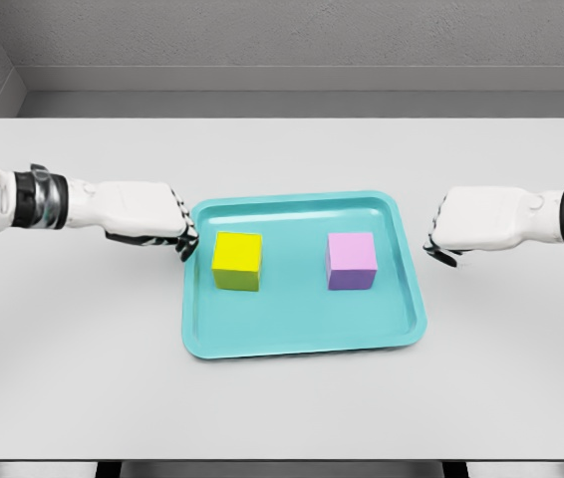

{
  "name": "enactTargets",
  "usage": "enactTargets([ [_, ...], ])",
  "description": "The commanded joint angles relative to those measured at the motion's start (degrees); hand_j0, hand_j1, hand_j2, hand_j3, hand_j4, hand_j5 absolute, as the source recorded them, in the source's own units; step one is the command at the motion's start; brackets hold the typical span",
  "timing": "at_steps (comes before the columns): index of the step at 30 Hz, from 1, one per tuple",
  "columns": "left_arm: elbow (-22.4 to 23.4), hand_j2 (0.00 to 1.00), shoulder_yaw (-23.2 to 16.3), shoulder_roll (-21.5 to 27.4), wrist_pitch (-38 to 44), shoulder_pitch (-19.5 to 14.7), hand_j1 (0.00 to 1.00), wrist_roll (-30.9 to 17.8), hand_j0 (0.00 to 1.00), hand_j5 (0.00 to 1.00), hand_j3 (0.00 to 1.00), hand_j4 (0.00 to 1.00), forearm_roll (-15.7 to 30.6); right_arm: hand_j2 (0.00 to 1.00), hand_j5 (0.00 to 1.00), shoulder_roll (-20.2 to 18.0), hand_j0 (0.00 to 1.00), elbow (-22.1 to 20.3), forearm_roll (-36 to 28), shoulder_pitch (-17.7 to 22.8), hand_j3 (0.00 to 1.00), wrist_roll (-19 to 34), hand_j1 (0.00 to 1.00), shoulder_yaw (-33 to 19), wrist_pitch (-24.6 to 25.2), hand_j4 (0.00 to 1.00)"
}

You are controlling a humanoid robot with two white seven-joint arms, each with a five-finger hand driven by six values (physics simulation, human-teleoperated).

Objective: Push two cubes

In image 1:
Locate pink purple cube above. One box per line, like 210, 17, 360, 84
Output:
326, 231, 379, 292

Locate teal rectangular tray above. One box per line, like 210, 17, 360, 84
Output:
180, 188, 428, 360

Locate yellow cube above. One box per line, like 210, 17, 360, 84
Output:
211, 230, 264, 293

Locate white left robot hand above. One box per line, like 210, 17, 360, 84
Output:
94, 180, 200, 262

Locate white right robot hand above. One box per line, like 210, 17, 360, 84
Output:
423, 185, 537, 270

